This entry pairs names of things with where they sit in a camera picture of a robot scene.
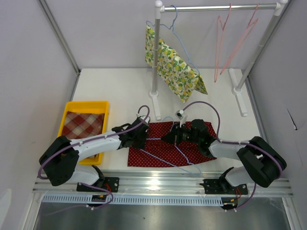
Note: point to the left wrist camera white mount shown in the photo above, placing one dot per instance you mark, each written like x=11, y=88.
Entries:
x=144, y=118

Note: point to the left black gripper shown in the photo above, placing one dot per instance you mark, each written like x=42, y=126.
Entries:
x=141, y=145

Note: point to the white slotted cable duct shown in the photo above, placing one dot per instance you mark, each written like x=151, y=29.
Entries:
x=134, y=200

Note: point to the red polka dot skirt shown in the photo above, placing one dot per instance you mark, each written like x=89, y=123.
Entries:
x=134, y=155

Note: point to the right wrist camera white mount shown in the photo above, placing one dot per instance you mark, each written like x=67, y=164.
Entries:
x=182, y=116

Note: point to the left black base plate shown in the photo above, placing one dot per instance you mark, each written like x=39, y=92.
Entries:
x=109, y=183

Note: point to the lemon print skirt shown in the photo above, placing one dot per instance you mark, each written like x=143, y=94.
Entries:
x=181, y=78

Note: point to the yellow plastic tray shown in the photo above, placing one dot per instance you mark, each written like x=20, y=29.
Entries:
x=88, y=107

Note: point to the pink wire hanger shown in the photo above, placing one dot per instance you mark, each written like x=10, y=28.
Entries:
x=250, y=26
x=220, y=28

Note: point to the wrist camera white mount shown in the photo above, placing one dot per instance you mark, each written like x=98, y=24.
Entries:
x=182, y=116
x=144, y=118

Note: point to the red plaid cloth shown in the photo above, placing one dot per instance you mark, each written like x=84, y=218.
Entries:
x=82, y=125

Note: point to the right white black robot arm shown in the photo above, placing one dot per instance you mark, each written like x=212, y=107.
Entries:
x=261, y=163

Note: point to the blue wire hanger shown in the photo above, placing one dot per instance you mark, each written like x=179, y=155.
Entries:
x=171, y=28
x=162, y=154

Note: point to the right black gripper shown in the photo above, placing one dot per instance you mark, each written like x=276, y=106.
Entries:
x=170, y=137

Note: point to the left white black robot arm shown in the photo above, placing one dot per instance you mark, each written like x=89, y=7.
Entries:
x=60, y=162

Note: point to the clothes rack metal white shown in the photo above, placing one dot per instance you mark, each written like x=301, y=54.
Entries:
x=152, y=43

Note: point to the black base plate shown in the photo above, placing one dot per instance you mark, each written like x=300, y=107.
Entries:
x=216, y=187
x=109, y=183

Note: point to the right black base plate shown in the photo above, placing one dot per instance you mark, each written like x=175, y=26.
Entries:
x=216, y=187

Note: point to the aluminium mounting rail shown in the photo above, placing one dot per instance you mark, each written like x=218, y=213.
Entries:
x=158, y=183

